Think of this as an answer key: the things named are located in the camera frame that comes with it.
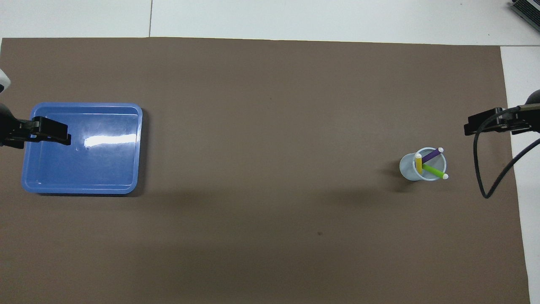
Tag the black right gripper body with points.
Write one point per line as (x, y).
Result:
(514, 122)

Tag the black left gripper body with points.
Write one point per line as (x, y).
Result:
(12, 128)

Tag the purple pen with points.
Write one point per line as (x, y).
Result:
(431, 156)

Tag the yellow pen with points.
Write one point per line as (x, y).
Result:
(418, 164)

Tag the blue plastic tray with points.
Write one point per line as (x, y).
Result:
(97, 164)

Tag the green pen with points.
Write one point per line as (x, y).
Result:
(433, 171)

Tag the translucent plastic cup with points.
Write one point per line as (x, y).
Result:
(407, 169)

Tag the grey ribbed device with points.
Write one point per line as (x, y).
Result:
(527, 10)

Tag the brown table mat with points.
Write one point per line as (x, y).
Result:
(270, 126)

